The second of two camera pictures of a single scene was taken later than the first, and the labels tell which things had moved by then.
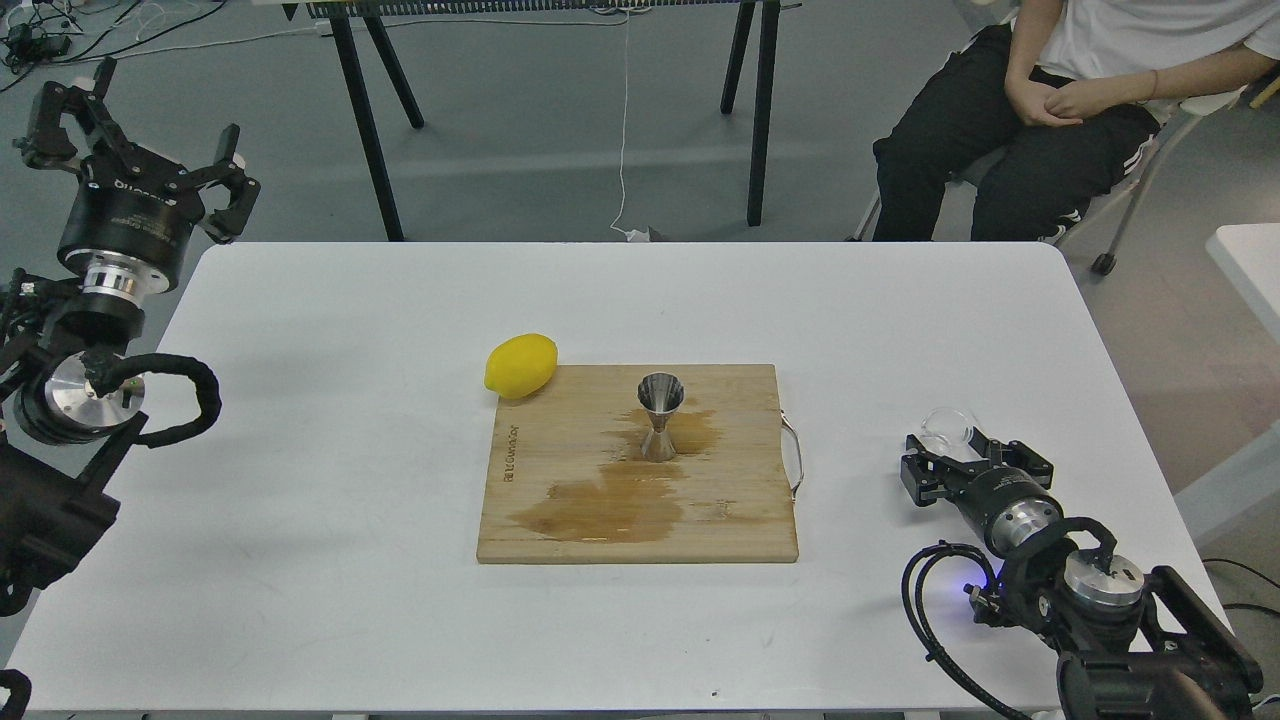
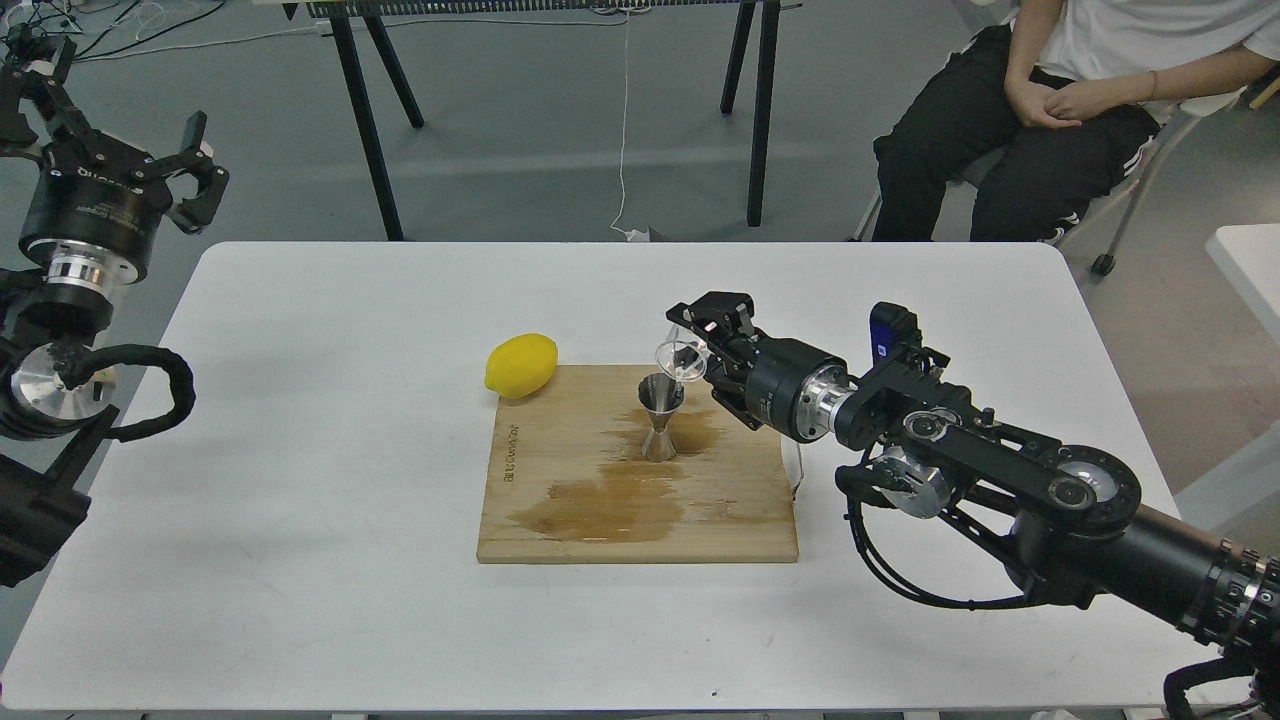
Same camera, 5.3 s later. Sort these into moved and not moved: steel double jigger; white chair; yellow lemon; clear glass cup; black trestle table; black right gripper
Moved: clear glass cup; black right gripper
Not moved: yellow lemon; black trestle table; steel double jigger; white chair
